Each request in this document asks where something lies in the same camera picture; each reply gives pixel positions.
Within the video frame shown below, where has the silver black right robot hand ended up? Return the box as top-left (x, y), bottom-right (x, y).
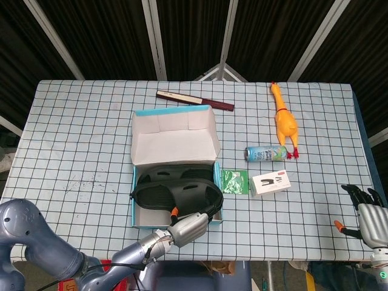
top-left (333, 184), bottom-right (388, 250)

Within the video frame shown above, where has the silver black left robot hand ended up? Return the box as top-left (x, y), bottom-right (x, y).
top-left (166, 199), bottom-right (225, 249)

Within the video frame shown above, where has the black rubber slipper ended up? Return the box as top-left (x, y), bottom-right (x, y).
top-left (138, 165), bottom-right (215, 186)
top-left (129, 178), bottom-right (224, 218)

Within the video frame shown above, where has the light blue shoe box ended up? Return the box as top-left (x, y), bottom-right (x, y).
top-left (130, 104), bottom-right (224, 229)

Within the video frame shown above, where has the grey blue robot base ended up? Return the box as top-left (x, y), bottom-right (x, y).
top-left (142, 260), bottom-right (252, 291)

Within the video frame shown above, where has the small white product box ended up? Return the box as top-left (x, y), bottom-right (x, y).
top-left (249, 169), bottom-right (292, 197)

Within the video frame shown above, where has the brown paper bag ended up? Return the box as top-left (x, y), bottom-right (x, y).
top-left (201, 260), bottom-right (236, 275)

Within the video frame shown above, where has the green foil packet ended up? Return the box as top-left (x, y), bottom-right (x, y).
top-left (220, 169), bottom-right (249, 195)

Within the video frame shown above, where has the grey metal table leg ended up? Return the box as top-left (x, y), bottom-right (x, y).
top-left (265, 261), bottom-right (273, 291)

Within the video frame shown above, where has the blue green drink can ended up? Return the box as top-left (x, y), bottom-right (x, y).
top-left (244, 145), bottom-right (289, 163)

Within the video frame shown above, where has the yellow rubber chicken toy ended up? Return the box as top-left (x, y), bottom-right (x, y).
top-left (270, 81), bottom-right (300, 160)

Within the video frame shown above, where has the blue checkered tablecloth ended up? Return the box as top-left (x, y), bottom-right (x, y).
top-left (0, 79), bottom-right (384, 262)

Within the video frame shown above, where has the black curtain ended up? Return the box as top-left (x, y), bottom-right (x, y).
top-left (0, 0), bottom-right (388, 146)

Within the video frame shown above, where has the white metal frame rail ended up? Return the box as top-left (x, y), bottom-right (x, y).
top-left (0, 115), bottom-right (24, 137)
top-left (368, 127), bottom-right (388, 148)

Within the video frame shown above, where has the white triangular frame brace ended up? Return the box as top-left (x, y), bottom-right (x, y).
top-left (193, 62), bottom-right (249, 82)

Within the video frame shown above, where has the white metal frame post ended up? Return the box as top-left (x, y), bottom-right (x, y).
top-left (218, 0), bottom-right (239, 66)
top-left (287, 0), bottom-right (351, 82)
top-left (22, 0), bottom-right (85, 81)
top-left (141, 0), bottom-right (168, 81)

